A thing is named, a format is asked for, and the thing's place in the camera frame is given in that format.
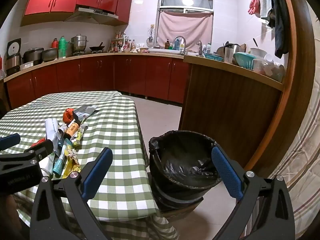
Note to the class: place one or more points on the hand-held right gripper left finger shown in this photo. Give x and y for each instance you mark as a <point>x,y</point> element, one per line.
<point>96,173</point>

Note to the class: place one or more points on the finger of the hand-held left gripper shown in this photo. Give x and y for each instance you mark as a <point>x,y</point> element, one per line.
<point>10,141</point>
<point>41,148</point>

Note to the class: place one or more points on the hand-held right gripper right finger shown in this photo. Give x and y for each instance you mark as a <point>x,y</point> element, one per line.
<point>226,172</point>

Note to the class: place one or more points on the white paper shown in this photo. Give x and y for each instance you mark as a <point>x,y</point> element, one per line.
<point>47,163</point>

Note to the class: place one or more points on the teal tube packet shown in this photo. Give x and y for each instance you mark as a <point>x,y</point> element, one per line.
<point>60,162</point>

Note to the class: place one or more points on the white green-print sachet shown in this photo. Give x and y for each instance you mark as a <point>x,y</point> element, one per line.
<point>51,127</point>

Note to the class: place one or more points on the yellow wrapper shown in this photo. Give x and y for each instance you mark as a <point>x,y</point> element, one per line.
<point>71,161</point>

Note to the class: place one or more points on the brown bottle orange label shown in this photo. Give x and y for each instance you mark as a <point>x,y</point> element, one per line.
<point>71,129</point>

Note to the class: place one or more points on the yellow-green sachet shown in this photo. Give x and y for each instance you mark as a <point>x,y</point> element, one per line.
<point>80,133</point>

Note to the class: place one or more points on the orange wrapper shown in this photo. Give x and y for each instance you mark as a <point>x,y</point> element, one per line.
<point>67,115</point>

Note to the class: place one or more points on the black trash bin with bag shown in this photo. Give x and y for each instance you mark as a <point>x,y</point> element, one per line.
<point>180,155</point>

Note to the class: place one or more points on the grey foil packet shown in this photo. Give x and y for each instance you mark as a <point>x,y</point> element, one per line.
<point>85,111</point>

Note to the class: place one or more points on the green checked tablecloth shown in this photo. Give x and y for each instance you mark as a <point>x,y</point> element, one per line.
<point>112,120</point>

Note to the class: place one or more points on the wooden stool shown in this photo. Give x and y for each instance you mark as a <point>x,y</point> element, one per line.
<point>180,213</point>

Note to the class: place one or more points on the brown wooden counter cabinet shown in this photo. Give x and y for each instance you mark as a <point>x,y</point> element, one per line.
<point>225,100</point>

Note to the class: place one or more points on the striped beige cloth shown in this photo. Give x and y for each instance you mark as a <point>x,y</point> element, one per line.
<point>305,160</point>

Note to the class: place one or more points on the steel rice cooker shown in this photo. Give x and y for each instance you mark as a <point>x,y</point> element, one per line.
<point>13,53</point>

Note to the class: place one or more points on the dark electric cooker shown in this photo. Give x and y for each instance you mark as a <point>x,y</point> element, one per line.
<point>32,55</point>

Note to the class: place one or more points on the red lower cabinets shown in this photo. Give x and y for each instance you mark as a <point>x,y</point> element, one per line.
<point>100,75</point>

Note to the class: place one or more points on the dark metal basin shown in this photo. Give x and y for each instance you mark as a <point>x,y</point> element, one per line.
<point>50,54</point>

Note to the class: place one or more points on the green thermos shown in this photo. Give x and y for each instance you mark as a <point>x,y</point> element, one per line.
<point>62,47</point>

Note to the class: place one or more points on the red thermos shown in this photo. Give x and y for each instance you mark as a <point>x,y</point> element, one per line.
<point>54,43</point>

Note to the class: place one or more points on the steel stockpot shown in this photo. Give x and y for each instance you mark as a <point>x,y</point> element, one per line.
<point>79,43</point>

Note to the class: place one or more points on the deep teal colander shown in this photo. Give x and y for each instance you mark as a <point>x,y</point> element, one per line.
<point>243,60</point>

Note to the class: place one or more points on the black wok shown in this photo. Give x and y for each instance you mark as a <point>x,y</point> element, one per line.
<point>97,48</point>

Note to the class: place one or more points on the flat teal colander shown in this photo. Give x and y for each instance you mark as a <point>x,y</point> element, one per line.
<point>213,56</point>

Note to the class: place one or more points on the steel kettle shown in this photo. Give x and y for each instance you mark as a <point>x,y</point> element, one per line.
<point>231,51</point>

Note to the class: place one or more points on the white pot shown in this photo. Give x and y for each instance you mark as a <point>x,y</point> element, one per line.
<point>258,53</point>

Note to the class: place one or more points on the white plastic bottle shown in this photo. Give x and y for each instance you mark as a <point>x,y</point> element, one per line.
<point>208,48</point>

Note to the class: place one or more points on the small chrome faucet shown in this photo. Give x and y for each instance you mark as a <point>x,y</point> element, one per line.
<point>199,47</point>

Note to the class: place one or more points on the spice rack with bottles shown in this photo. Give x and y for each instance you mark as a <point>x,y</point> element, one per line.
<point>120,45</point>

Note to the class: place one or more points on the blue-white soap bottle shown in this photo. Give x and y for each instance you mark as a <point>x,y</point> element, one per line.
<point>177,45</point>

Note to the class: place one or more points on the tall chrome faucet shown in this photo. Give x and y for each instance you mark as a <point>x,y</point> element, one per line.
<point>183,41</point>

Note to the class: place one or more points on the brown glass bottle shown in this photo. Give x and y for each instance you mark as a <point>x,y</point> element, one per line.
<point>167,45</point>

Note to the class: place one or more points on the hanging strainer ladle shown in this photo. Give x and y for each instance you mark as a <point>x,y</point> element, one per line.
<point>150,40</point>

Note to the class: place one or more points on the steel range hood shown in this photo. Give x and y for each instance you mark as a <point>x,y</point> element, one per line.
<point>92,13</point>

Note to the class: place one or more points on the pink curtain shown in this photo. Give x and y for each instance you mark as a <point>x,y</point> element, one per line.
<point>185,27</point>

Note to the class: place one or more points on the black hanging cloth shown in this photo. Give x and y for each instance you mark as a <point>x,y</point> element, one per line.
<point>279,17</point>

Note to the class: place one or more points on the red rubber glove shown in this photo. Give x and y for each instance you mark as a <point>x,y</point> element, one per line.
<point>255,3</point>

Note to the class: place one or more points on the light blue towel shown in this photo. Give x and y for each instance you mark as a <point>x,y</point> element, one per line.
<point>265,1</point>

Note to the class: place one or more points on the window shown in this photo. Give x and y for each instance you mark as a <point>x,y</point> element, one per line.
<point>186,0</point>

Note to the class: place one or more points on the wooden door frame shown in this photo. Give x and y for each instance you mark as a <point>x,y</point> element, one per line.
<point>297,80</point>

